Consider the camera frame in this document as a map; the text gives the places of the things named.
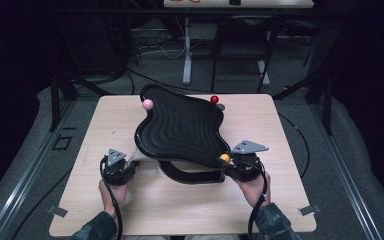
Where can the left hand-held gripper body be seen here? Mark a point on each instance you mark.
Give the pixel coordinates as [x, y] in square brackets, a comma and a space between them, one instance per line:
[113, 175]

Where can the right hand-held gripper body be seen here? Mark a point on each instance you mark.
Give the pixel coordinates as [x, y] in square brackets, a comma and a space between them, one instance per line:
[245, 170]

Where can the yellow ball knob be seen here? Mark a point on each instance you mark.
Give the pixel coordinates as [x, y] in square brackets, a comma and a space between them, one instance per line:
[225, 158]

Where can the black tray base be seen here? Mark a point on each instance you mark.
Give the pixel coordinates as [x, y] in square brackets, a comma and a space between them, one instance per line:
[193, 176]

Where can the black wavy ridged tray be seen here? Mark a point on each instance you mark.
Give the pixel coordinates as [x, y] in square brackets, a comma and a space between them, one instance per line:
[183, 126]

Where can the pink ball knob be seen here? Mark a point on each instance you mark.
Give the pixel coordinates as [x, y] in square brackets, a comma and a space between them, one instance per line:
[147, 104]

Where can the red ball knob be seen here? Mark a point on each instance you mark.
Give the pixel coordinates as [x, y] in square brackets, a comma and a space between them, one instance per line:
[214, 99]

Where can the person's left hand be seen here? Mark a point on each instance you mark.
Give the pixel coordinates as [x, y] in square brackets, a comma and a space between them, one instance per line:
[121, 191]

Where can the person's right hand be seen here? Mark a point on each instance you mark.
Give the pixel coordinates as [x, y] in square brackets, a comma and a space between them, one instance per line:
[251, 191]

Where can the grey tape piece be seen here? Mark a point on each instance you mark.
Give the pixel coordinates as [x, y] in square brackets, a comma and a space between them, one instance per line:
[57, 211]
[309, 210]

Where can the white table leg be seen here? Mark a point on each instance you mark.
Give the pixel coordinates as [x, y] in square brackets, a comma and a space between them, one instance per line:
[187, 50]
[263, 71]

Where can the dark curtain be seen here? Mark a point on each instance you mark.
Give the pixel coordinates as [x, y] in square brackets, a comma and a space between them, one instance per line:
[6, 83]
[373, 83]

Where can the black chair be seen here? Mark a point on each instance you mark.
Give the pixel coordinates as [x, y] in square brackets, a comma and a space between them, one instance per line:
[246, 23]

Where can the pale table top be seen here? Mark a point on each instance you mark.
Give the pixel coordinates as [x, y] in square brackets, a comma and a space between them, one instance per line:
[238, 4]

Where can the aluminium floor rail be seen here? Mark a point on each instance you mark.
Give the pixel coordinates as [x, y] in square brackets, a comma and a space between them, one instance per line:
[348, 180]
[25, 180]

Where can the black metal frame stand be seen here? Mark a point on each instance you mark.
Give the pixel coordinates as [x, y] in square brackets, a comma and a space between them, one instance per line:
[55, 106]
[327, 110]

